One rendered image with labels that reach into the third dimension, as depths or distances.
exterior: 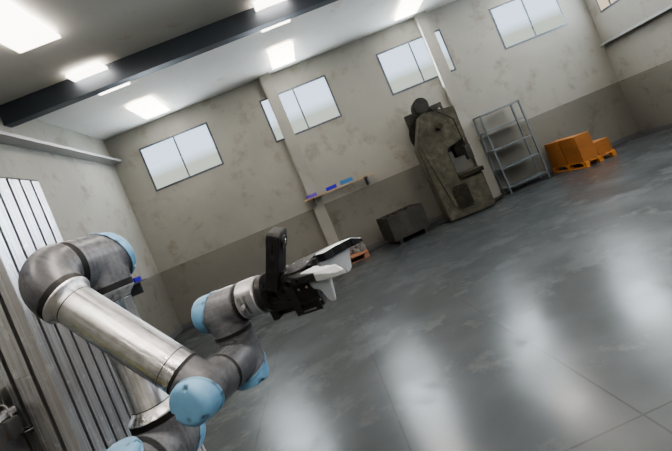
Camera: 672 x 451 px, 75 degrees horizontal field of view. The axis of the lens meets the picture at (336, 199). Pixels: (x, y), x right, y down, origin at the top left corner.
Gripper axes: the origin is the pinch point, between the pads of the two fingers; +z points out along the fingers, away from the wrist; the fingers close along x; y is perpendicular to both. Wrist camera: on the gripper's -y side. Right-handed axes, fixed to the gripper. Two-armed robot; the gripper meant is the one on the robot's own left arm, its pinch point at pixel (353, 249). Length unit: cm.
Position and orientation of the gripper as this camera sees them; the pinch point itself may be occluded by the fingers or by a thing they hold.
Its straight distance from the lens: 77.2
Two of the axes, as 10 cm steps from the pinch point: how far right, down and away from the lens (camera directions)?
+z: 8.8, -3.6, -3.1
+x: -2.3, 2.5, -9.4
